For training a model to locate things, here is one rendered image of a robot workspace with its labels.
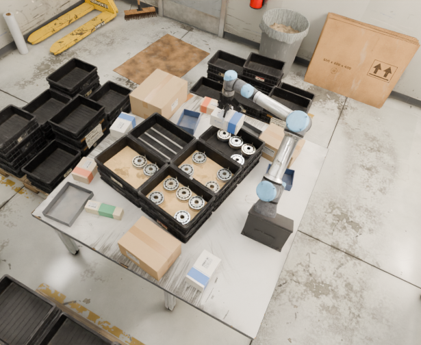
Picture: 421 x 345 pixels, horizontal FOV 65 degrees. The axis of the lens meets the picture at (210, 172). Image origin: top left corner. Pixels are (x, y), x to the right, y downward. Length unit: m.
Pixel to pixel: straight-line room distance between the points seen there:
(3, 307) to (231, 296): 1.38
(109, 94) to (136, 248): 1.98
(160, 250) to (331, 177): 2.20
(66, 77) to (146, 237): 2.15
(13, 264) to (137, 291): 1.03
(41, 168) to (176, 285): 1.73
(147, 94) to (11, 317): 1.76
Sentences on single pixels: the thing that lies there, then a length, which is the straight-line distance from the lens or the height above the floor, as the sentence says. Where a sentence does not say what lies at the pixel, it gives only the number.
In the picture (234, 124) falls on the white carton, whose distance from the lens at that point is 2.20.
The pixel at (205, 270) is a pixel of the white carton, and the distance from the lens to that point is 2.02.
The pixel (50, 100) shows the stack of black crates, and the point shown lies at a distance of 3.66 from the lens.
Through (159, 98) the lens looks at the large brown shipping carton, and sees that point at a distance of 2.71.
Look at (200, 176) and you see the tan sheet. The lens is 2.29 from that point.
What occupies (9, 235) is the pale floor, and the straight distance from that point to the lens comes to 3.30.
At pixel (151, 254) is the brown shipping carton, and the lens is 1.98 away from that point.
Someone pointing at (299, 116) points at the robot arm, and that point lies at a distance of 1.87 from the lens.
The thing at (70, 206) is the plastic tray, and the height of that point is 0.70.
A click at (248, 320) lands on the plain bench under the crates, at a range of 2.07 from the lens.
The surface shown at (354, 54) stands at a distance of 4.52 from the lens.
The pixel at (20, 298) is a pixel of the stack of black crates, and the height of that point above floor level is 0.49.
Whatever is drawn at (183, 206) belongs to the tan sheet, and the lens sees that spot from 2.16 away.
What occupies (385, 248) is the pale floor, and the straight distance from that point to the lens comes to 3.46.
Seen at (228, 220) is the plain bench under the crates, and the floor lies 0.70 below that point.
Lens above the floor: 2.69
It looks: 53 degrees down
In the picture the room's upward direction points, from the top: 8 degrees clockwise
